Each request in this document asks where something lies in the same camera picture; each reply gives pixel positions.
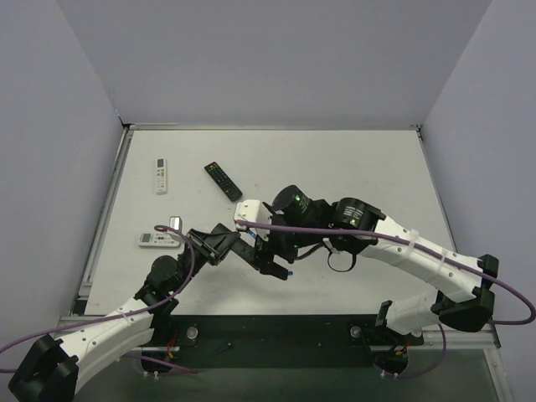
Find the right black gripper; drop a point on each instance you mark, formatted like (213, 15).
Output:
(269, 258)

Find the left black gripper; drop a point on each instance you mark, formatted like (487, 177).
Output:
(202, 245)

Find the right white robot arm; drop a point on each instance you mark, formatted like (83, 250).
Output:
(462, 297)

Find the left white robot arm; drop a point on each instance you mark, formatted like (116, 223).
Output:
(56, 369)

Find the white remote lying sideways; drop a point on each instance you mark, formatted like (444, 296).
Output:
(157, 240)

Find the black TV remote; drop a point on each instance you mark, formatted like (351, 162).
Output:
(224, 183)

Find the white air conditioner remote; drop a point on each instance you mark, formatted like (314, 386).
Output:
(160, 176)

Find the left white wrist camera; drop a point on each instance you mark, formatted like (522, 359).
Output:
(176, 222)

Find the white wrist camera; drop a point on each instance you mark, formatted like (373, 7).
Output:
(250, 210)
(176, 222)

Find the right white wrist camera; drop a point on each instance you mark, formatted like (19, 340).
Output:
(250, 210)

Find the aluminium frame rail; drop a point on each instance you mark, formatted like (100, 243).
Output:
(455, 340)

